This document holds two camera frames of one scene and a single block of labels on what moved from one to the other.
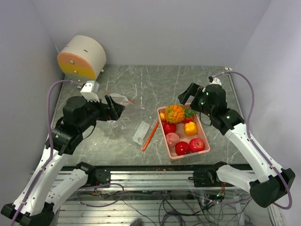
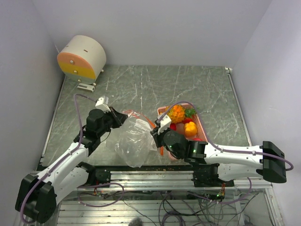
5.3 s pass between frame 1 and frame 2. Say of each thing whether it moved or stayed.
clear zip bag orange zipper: moved
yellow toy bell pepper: stayed
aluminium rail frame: stayed
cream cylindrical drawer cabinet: stayed
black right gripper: moved
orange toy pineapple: stayed
